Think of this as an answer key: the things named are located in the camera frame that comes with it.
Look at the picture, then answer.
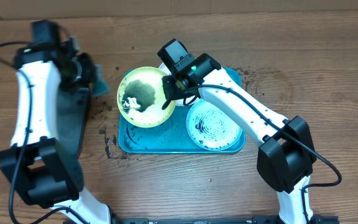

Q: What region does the teal serving tray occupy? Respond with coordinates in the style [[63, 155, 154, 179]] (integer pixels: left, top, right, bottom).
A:
[[117, 66, 247, 156]]

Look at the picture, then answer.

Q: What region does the yellow speckled plate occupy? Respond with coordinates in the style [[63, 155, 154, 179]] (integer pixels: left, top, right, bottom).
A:
[[117, 67, 176, 128]]

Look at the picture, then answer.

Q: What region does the teal sponge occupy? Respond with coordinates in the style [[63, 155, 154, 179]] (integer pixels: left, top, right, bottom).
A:
[[92, 65, 110, 97]]

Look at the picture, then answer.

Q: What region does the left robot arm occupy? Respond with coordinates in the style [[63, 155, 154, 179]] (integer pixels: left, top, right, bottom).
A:
[[0, 20, 116, 223]]

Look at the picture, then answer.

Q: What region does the black water tray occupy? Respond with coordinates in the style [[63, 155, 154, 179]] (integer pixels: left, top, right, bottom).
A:
[[57, 88, 91, 158]]

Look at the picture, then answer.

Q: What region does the white speckled plate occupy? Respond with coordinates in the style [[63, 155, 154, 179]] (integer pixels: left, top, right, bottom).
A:
[[158, 63, 200, 106]]

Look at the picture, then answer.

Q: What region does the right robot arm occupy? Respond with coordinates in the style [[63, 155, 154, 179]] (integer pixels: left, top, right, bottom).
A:
[[157, 50, 316, 223]]

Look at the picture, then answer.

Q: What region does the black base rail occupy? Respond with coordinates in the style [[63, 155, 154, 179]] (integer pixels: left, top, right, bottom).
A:
[[112, 215, 340, 224]]

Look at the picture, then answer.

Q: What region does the light blue speckled plate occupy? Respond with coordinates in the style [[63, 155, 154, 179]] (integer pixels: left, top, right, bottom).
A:
[[186, 100, 246, 152]]

